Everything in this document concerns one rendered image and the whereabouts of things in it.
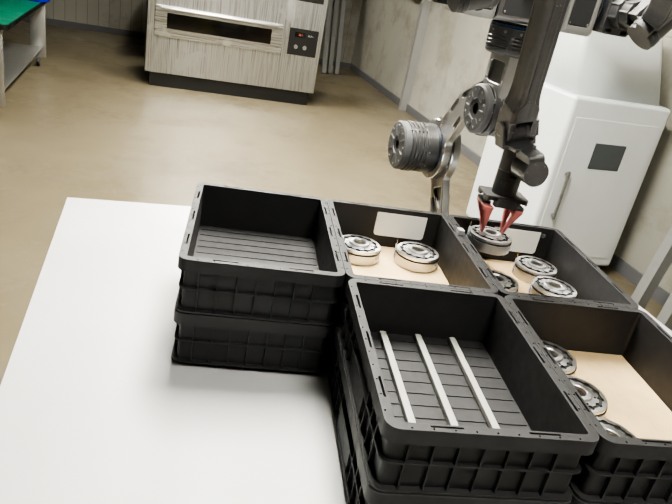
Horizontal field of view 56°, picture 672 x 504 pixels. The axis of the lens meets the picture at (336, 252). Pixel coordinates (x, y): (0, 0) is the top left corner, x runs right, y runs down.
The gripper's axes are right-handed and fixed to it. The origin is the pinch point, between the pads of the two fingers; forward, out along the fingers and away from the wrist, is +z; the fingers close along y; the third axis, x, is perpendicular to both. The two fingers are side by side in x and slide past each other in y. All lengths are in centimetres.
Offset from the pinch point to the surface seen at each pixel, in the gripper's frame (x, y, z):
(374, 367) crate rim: -59, -36, 1
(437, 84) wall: 536, 127, 47
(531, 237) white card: 8.1, 14.3, 3.6
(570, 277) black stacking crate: -5.3, 20.2, 7.1
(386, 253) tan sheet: 3.2, -22.5, 11.2
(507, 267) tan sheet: 4.1, 8.8, 10.9
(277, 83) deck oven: 536, -39, 75
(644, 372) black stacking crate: -39.0, 21.1, 9.6
